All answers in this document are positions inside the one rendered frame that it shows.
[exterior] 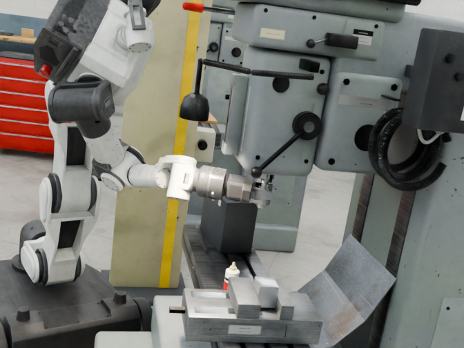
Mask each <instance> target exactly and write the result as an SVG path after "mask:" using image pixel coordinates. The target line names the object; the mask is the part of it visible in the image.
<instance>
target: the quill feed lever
mask: <svg viewBox="0 0 464 348"><path fill-rule="evenodd" d="M321 128H322V123H321V120H320V118H319V116H317V115H316V114H314V113H312V112H310V111H303V112H301V113H299V114H297V115H296V116H295V118H294V119H293V123H292V129H293V132H294V133H295V135H294V136H293V137H292V138H291V139H290V140H289V141H288V142H287V143H286V144H284V145H283V146H282V147H281V148H280V149H279V150H277V151H276V152H275V153H274V154H273V155H272V156H271V157H270V158H269V159H268V160H266V161H265V162H264V163H263V164H262V165H261V166H259V167H258V166H254V167H253V168H252V169H251V176H252V177H253V178H259V177H261V175H262V170H263V169H264V168H266V167H267V166H268V165H269V164H270V163H272V161H273V160H274V159H275V158H277V157H278V156H279V155H280V154H281V153H282V152H284V151H285V150H286V149H287V148H288V147H290V145H292V143H294V142H295V141H296V140H297V139H298V138H300V139H303V140H311V139H314V138H315V137H317V136H318V135H319V133H320V131H321Z"/></svg>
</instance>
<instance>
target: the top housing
mask: <svg viewBox="0 0 464 348"><path fill-rule="evenodd" d="M229 1H238V2H247V3H266V4H271V5H277V6H285V7H290V8H299V9H304V10H313V11H318V12H327V13H332V14H337V15H347V16H353V17H362V18H367V19H375V20H381V21H390V22H398V21H400V20H401V19H402V18H403V15H404V13H405V6H406V4H405V5H404V4H399V3H392V2H387V1H381V0H380V1H379V0H229Z"/></svg>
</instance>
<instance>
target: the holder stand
mask: <svg viewBox="0 0 464 348"><path fill-rule="evenodd" d="M257 212H258V207H257V206H256V204H255V203H254V202H253V199H250V202H249V204H247V203H242V202H241V201H240V200H233V199H228V198H227V197H226V195H225V196H223V198H222V200H215V201H213V200H212V199H211V198H206V197H204V202H203V208H202V218H201V224H200V230H201V231H202V232H203V234H205V236H206V237H207V238H208V239H209V241H210V242H211V243H212V245H213V246H214V247H215V248H216V249H217V250H218V252H219V253H248V252H251V248H252V244H253V235H254V230H255V221H256V217H257Z"/></svg>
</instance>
